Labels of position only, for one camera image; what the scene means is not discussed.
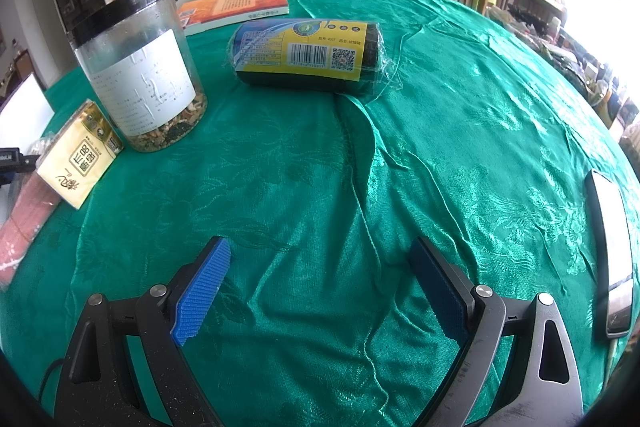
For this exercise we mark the smartphone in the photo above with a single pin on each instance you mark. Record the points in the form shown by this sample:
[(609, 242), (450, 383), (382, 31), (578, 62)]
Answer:
[(612, 257)]

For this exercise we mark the yellow label sponge pack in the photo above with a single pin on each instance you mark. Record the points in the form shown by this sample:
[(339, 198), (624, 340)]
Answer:
[(310, 52)]

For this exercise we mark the orange cover book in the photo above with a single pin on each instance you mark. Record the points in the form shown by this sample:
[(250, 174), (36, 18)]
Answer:
[(240, 4)]

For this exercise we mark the clear jar black lid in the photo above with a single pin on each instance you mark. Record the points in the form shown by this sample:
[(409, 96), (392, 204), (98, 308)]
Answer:
[(135, 72)]

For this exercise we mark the tissue pack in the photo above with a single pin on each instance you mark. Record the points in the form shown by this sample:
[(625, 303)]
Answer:
[(75, 167)]

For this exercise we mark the clutter by window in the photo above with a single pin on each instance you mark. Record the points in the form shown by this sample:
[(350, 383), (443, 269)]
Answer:
[(575, 57)]

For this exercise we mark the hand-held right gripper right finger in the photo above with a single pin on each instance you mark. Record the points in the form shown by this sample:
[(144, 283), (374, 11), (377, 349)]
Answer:
[(440, 292)]

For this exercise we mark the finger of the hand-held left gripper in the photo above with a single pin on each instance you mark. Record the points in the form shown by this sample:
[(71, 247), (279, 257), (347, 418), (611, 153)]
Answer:
[(15, 159)]

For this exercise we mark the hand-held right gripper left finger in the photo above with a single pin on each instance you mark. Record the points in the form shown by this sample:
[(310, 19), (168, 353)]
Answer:
[(202, 289)]

